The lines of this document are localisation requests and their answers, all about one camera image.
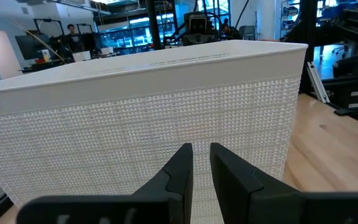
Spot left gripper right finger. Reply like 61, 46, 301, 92
209, 142, 358, 224

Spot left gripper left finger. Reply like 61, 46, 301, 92
16, 142, 195, 224

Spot white plastic basket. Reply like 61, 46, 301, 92
0, 39, 309, 224

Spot small white box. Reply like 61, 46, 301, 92
71, 50, 92, 63

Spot person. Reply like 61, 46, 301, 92
63, 23, 85, 54

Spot dark desk monitor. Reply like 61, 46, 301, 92
14, 33, 51, 61

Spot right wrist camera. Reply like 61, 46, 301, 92
186, 11, 211, 35

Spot silver aluminium rail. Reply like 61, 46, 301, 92
306, 61, 331, 105

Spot yellow cord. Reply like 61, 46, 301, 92
10, 21, 65, 63

